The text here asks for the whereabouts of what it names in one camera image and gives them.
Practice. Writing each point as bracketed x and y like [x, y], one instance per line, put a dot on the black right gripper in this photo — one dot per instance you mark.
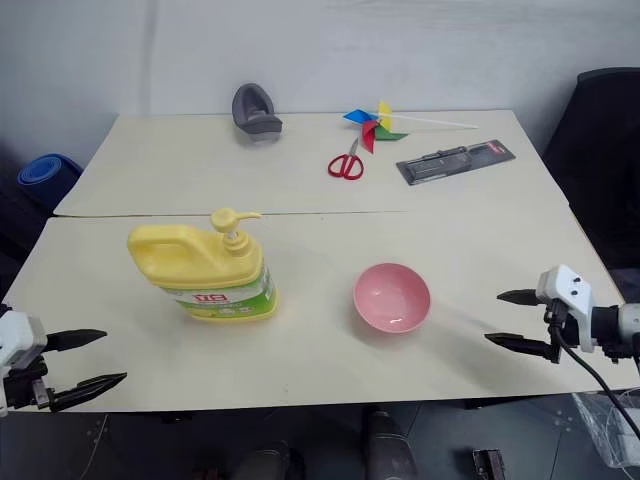
[559, 325]

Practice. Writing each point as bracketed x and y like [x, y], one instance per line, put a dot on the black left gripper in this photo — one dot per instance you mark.
[25, 385]

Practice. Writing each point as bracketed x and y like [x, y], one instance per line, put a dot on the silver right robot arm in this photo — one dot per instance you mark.
[622, 325]

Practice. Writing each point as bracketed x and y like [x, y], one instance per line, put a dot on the pink bowl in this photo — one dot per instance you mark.
[392, 300]

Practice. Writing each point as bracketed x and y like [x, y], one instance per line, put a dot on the yellow pump soap bottle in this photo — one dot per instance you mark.
[210, 277]

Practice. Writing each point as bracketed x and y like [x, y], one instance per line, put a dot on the clear plastic bag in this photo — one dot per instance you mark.
[607, 430]

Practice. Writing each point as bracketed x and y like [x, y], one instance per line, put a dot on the small black box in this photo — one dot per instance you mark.
[489, 465]

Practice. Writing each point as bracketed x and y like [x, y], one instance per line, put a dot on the black chair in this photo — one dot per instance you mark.
[600, 175]

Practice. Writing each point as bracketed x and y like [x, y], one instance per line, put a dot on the black tool blister pack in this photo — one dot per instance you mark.
[452, 162]

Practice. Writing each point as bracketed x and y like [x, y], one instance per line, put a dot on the dark brown rounded shape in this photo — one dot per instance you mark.
[387, 445]

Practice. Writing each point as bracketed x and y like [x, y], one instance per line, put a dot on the blue rolled mat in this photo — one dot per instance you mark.
[47, 177]

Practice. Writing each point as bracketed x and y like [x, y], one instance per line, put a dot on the dark grey rounded shape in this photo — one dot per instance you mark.
[267, 465]

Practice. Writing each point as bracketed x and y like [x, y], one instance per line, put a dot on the colourful paper pinwheel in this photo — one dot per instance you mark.
[372, 127]

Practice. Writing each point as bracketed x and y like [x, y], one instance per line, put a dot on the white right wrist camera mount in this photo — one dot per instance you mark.
[570, 295]

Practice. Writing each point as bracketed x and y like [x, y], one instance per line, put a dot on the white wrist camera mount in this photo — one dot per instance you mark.
[570, 295]
[17, 335]

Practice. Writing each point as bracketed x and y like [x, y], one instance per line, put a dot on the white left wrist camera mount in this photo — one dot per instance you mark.
[17, 335]

